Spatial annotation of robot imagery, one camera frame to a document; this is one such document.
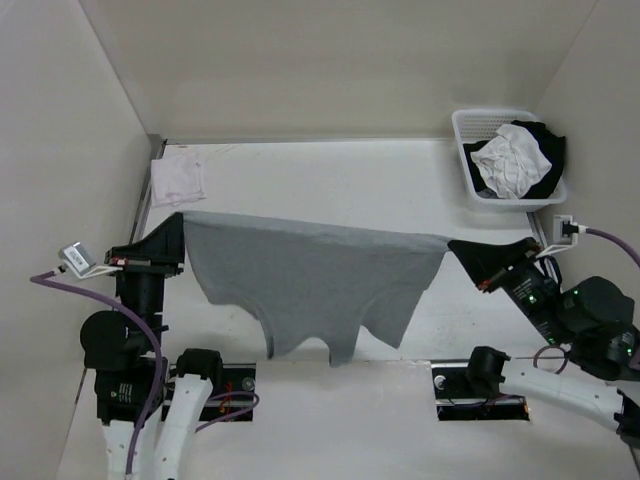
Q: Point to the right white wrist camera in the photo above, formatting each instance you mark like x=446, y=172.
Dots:
x=565, y=232

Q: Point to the left metal table rail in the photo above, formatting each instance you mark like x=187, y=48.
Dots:
x=157, y=143

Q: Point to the folded white tank top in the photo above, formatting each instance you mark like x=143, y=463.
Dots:
x=176, y=180

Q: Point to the white tank top in basket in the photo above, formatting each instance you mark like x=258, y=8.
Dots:
x=508, y=165

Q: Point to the white plastic laundry basket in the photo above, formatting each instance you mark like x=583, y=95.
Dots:
x=480, y=124

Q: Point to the grey tank top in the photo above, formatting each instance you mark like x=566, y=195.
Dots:
x=304, y=280

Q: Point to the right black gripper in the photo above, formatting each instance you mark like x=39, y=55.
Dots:
x=487, y=263

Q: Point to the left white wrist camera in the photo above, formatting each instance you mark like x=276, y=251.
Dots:
x=75, y=258

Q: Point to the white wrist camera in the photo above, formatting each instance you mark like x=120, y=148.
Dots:
x=75, y=258
x=565, y=232

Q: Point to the black tank top in basket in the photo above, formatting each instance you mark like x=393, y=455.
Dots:
x=554, y=147

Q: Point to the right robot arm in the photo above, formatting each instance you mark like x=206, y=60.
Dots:
x=593, y=321

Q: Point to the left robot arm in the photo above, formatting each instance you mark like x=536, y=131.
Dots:
x=149, y=410

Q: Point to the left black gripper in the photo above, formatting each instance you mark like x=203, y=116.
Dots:
x=163, y=250

